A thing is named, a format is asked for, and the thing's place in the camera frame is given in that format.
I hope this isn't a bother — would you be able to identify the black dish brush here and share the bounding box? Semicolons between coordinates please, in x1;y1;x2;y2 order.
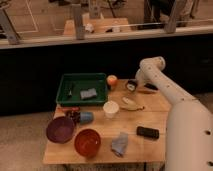
125;79;157;92

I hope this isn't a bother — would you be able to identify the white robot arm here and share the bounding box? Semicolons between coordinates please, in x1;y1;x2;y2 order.
135;56;213;171

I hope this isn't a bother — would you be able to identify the banana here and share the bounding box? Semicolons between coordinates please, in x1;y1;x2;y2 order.
120;97;145;111

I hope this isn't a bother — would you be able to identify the orange fruit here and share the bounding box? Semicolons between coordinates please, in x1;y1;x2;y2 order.
107;75;118;88

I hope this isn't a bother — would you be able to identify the white paper cup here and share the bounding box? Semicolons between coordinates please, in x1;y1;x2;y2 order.
103;101;119;118

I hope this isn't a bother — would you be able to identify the grey sponge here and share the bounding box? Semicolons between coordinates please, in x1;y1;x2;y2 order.
80;88;97;100

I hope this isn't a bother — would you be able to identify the green plastic tray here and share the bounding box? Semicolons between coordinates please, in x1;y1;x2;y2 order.
56;73;108;107

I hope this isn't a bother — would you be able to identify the black remote phone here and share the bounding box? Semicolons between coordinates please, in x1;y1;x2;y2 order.
136;126;159;139

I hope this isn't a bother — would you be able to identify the background wooden table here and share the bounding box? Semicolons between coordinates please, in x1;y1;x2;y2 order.
63;18;131;36

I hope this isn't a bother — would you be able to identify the blue cup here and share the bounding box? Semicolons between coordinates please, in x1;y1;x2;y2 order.
79;112;94;124

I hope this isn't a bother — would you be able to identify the blue crumpled cloth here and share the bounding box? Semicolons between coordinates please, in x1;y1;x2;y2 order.
111;132;128;157

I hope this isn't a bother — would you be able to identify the dark small item in tray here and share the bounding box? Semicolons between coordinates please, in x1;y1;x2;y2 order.
67;83;74;97

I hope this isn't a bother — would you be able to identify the red bowl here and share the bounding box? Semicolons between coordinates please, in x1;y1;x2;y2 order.
74;129;101;158

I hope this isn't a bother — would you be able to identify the purple bowl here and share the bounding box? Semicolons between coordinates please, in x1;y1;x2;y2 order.
46;116;75;144

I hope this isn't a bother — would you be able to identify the red handled tool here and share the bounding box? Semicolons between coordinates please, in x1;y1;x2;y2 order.
58;107;80;121

